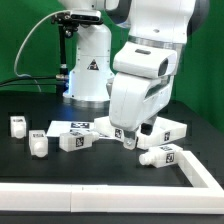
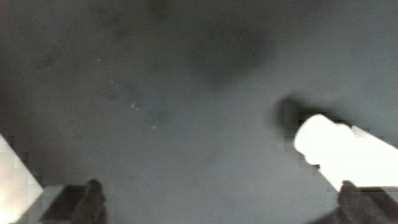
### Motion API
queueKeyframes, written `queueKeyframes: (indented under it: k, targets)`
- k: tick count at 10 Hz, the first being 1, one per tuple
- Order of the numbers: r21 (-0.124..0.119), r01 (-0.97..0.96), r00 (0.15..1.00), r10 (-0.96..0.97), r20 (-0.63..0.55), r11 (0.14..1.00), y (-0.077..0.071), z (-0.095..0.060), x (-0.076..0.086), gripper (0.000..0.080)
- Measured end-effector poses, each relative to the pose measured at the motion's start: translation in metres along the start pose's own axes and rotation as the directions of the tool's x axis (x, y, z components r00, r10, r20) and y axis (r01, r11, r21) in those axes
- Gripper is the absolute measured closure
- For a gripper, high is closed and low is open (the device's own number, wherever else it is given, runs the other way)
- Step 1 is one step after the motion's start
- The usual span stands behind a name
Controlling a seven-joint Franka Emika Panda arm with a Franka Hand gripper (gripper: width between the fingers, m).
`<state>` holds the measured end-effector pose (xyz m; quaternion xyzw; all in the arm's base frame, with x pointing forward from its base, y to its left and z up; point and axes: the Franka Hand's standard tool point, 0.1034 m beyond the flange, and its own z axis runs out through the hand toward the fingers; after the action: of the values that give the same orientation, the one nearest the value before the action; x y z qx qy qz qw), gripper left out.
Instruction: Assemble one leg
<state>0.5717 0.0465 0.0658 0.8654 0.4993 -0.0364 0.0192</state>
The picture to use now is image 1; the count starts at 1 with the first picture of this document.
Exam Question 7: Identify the grey camera cable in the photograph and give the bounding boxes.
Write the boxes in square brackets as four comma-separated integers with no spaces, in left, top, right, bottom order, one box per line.
[13,9,68,93]

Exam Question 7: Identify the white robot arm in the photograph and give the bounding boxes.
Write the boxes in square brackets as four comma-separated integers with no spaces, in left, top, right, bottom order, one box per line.
[59,0,210,149]

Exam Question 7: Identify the black cables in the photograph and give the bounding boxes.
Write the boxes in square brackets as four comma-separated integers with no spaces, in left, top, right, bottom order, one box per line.
[0,75,69,89]

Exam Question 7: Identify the black camera on stand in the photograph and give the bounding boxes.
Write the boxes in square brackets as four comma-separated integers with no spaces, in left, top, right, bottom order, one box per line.
[51,10,103,80]

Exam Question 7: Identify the white L-shaped fence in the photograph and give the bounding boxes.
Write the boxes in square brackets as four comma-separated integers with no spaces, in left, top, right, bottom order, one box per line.
[0,151,224,214]

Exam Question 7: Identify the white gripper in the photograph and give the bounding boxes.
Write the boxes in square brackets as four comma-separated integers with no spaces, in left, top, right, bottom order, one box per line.
[109,73,174,149]

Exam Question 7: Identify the white sheet with tags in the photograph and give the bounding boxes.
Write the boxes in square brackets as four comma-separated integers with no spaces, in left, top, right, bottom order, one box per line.
[47,120,95,137]

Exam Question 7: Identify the white square tabletop part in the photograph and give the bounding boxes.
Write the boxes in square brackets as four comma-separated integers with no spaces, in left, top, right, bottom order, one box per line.
[94,116,187,150]

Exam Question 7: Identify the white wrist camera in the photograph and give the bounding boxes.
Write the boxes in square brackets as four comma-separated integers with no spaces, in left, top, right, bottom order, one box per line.
[113,42,177,79]

